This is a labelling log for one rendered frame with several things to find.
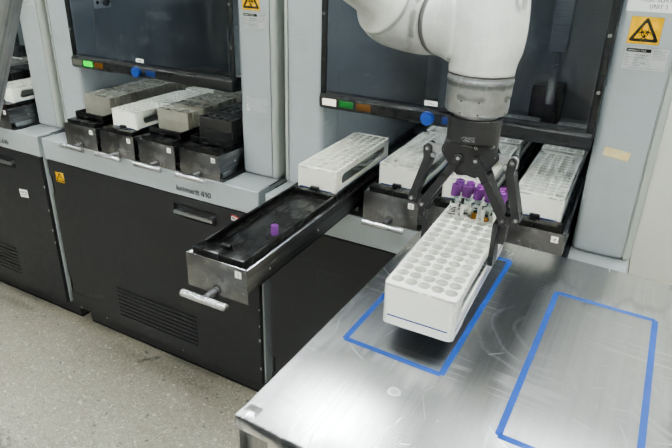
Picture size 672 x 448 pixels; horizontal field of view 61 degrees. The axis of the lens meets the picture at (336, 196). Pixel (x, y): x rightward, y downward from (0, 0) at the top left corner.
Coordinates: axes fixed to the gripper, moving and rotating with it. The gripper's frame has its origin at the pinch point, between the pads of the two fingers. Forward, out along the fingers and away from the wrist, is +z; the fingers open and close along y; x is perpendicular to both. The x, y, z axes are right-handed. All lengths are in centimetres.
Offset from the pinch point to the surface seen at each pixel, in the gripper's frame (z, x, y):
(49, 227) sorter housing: 50, 33, -148
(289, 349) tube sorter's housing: 63, 32, -51
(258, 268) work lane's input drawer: 10.9, -7.7, -32.6
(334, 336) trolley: 8.3, -21.1, -10.5
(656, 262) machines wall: 66, 151, 42
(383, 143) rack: 4, 50, -34
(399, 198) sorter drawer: 9.4, 31.3, -21.6
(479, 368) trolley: 8.2, -17.7, 8.9
